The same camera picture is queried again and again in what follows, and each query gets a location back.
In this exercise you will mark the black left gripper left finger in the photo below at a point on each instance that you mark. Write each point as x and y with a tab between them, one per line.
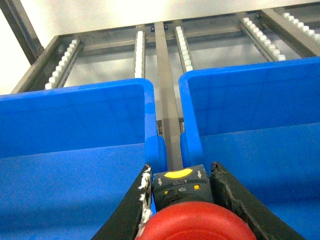
132	213

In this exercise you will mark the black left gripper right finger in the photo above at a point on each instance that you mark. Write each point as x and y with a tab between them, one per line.
229	193

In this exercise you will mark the red mushroom push button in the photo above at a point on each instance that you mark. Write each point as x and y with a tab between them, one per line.
186	210

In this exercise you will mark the right blue plastic bin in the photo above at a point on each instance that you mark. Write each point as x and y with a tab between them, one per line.
262	122

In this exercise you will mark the blue plastic bin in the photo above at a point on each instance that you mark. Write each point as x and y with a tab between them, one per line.
69	155
262	122

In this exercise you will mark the left blue plastic bin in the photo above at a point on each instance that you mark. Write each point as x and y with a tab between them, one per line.
69	155

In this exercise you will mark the metal roller conveyor rack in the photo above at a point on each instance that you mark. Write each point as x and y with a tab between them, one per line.
278	36

